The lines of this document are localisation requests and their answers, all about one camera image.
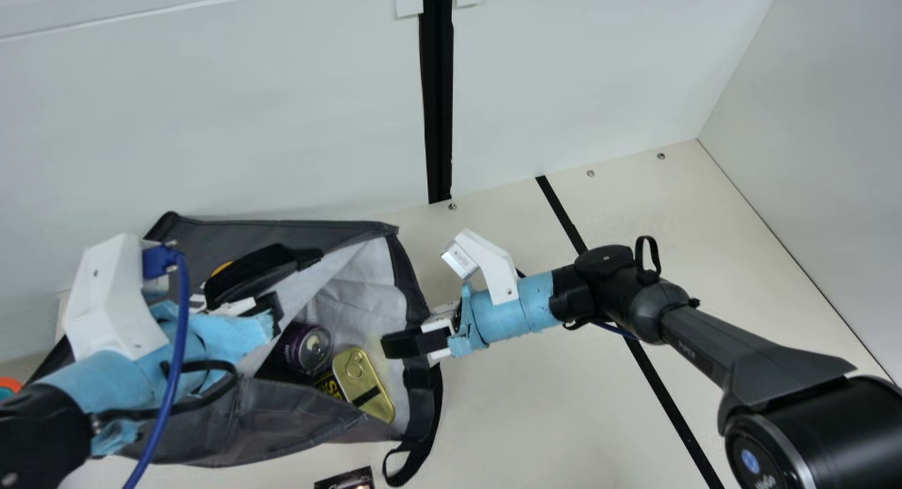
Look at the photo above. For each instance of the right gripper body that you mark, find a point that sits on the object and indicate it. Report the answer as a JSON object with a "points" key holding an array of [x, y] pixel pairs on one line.
{"points": [[507, 313]]}

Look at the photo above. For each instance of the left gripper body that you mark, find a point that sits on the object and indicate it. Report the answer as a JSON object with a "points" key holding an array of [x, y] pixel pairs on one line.
{"points": [[120, 387]]}

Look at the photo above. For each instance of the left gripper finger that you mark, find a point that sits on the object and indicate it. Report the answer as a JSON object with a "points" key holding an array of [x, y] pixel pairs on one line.
{"points": [[232, 308], [254, 274]]}

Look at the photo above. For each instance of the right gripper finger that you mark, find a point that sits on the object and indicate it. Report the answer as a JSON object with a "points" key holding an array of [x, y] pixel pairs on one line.
{"points": [[409, 351], [416, 335]]}

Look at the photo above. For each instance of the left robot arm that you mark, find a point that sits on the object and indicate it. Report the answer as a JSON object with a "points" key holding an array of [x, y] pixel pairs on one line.
{"points": [[35, 440]]}

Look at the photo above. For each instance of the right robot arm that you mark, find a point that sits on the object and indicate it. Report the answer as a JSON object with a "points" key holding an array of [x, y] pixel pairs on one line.
{"points": [[740, 362]]}

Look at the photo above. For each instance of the gold rectangular tin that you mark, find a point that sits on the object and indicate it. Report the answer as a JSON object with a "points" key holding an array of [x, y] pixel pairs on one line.
{"points": [[363, 383]]}

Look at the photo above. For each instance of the dark purple can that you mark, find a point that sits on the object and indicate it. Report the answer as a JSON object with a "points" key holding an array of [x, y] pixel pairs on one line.
{"points": [[308, 348]]}

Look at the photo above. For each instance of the teal shopping basket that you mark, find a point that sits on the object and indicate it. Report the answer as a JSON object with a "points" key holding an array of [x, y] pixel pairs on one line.
{"points": [[8, 387]]}

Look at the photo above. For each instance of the black strip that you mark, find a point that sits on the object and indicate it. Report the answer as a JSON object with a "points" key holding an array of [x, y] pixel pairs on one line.
{"points": [[564, 214]]}

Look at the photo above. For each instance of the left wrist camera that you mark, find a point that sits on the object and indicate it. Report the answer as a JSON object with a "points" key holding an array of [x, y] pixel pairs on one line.
{"points": [[106, 299]]}

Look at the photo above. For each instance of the black post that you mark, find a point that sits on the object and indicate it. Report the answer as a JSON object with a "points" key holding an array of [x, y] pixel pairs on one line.
{"points": [[437, 87]]}

